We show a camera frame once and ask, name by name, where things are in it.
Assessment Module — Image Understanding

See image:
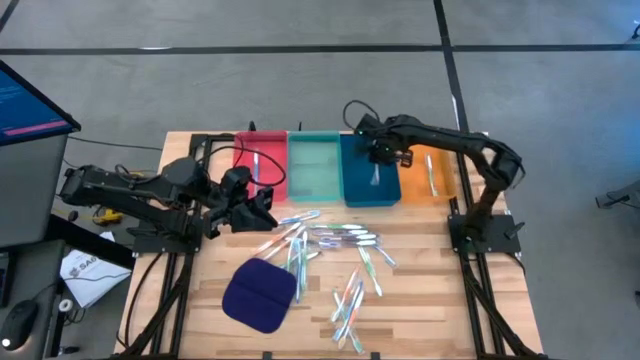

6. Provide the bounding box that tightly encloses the large black monitor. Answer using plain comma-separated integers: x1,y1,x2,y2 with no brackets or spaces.
0,59,82,147

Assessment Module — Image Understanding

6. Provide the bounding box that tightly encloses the pink plastic bin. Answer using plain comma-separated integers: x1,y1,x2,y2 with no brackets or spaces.
232,130,290,202

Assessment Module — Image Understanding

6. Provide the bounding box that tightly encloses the blue plastic bin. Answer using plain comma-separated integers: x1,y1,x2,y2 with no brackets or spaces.
339,133,403,209

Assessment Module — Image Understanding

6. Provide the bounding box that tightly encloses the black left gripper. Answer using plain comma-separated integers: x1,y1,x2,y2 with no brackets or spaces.
202,185,279,240

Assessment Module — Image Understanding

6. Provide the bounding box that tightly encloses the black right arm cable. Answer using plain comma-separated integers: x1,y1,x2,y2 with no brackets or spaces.
342,99,382,132

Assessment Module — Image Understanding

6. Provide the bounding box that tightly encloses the purple folded cloth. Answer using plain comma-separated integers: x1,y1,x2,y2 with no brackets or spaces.
221,257,299,335

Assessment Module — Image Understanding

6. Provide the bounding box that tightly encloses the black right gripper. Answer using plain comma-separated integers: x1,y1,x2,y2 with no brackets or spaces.
367,139,415,169

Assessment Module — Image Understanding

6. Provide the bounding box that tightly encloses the teal plastic bin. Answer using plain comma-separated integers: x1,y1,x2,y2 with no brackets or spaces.
286,130,344,204

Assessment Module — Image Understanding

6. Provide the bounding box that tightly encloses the black keyboard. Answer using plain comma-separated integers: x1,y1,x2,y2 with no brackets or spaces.
0,252,12,309

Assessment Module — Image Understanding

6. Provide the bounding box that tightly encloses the black computer mouse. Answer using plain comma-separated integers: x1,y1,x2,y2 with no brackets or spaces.
0,298,40,352

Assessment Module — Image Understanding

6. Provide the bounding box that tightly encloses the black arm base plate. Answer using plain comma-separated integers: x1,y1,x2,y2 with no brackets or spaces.
130,212,205,255
447,213,522,255

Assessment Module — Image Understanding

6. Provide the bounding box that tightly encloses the yellow hand tool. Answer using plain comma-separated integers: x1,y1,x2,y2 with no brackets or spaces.
91,207,125,227

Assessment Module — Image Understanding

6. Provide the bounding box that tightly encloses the orange plastic bin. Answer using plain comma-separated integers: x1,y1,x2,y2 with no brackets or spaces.
397,144,459,206

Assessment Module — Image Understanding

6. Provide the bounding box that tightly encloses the white paper sheet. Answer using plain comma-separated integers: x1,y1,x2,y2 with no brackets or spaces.
58,231,133,310

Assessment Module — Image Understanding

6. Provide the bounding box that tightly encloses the black side desk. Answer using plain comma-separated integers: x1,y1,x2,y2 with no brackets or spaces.
0,214,136,360

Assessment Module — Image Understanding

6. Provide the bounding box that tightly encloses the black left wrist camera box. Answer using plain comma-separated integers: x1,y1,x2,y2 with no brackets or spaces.
219,166,252,200

